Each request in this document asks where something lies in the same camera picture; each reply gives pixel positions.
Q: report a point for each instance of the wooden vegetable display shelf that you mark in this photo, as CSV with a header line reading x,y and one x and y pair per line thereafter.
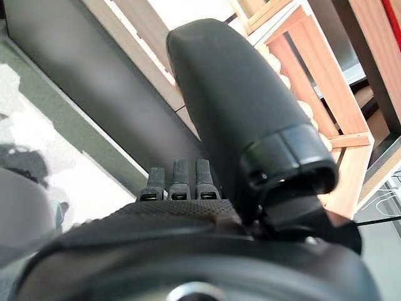
x,y
94,78

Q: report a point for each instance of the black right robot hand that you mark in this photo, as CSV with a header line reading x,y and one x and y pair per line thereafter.
x,y
235,94

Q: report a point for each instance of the wooden slatted crate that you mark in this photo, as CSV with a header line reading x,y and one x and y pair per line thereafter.
x,y
313,62
269,19

